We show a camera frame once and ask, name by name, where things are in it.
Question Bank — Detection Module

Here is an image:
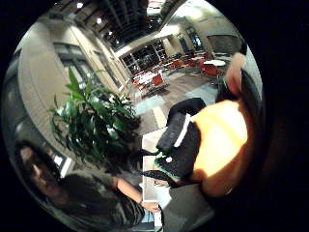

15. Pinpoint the orange round fruit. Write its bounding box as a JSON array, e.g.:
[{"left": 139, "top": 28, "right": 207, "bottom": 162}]
[{"left": 188, "top": 99, "right": 256, "bottom": 198}]

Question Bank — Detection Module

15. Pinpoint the round white table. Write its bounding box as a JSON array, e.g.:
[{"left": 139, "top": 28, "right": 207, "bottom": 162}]
[{"left": 204, "top": 59, "right": 227, "bottom": 68}]

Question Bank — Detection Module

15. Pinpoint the group of red chairs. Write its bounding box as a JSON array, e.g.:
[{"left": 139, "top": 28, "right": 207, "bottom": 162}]
[{"left": 132, "top": 51, "right": 226, "bottom": 89}]

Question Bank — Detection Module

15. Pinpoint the white rectangular table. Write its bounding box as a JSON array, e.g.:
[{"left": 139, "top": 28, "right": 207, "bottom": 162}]
[{"left": 133, "top": 71, "right": 162, "bottom": 85}]

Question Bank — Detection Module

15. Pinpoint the green leafy potted plant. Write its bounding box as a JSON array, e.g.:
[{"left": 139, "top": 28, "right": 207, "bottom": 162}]
[{"left": 47, "top": 67, "right": 142, "bottom": 170}]

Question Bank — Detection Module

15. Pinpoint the the person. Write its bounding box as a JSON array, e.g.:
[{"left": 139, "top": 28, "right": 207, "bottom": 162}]
[{"left": 12, "top": 138, "right": 162, "bottom": 232}]

